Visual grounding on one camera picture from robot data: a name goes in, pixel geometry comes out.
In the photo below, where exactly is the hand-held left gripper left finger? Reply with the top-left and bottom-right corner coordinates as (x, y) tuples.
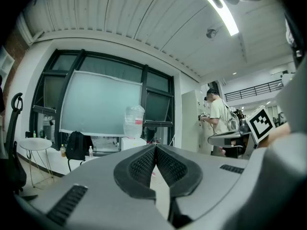
(113, 144), (158, 200)

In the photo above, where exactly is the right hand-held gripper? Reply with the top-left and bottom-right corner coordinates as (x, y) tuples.
(207, 105), (276, 158)

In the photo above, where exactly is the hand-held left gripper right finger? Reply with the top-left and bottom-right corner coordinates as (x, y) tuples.
(155, 144), (204, 198)

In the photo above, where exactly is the white water dispenser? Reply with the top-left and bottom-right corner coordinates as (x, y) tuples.
(120, 137), (147, 151)

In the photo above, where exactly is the person's right forearm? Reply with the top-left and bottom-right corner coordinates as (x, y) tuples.
(258, 122), (292, 150)

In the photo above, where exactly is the large bottle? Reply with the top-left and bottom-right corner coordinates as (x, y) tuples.
(123, 105), (146, 139)

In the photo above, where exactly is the white locker cabinet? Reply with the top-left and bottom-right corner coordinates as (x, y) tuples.
(181, 89), (214, 155)

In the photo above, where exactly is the black balcony railing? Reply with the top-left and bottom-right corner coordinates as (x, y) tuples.
(224, 79), (284, 103)

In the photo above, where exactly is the black backpack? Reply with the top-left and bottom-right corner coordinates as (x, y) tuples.
(65, 130), (94, 173)

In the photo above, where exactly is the frosted window film sheet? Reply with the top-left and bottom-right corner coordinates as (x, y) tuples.
(59, 69), (143, 138)

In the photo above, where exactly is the round white side table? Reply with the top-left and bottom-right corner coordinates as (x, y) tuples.
(18, 137), (55, 189)

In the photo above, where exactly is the round ceiling sensor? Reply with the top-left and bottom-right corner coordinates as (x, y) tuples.
(205, 28), (218, 39)

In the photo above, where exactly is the long ceiling light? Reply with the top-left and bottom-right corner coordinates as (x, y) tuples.
(190, 0), (240, 37)

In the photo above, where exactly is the black office chair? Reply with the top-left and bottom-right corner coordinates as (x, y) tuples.
(0, 92), (39, 202)

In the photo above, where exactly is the black window frame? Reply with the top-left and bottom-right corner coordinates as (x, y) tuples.
(28, 48), (176, 153)

